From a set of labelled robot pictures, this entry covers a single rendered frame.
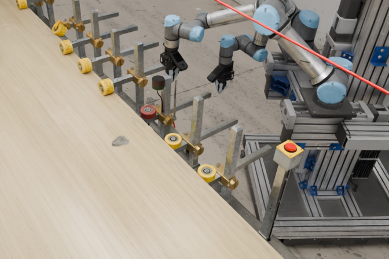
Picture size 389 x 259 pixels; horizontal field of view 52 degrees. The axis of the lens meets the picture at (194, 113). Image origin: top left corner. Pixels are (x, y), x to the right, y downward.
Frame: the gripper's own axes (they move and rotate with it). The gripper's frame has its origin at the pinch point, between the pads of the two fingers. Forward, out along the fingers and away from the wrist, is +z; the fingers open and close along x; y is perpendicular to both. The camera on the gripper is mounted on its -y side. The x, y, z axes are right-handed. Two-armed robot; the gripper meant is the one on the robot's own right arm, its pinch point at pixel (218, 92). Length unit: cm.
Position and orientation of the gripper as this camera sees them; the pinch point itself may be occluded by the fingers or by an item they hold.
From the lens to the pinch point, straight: 235.6
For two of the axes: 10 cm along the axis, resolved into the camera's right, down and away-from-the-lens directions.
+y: 7.9, -3.4, 5.1
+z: -0.6, 7.8, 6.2
